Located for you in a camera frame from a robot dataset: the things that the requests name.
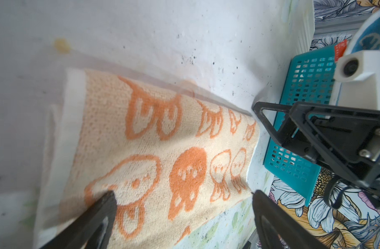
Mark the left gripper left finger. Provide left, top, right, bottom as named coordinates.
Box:
left=42, top=191, right=117, bottom=249

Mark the blue and cream towel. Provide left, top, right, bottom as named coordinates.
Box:
left=344, top=10, right=380, bottom=56

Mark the teal plastic basket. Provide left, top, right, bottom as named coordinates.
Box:
left=254, top=43, right=346, bottom=206

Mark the orange patterned towel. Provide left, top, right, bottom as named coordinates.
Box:
left=34, top=68, right=260, bottom=249

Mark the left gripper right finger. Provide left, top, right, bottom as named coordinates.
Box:
left=252, top=190, right=326, bottom=249

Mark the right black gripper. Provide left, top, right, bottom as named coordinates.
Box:
left=252, top=101, right=380, bottom=209

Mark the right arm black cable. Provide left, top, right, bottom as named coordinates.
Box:
left=322, top=175, right=348, bottom=210

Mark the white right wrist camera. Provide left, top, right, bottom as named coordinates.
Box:
left=329, top=50, right=380, bottom=111

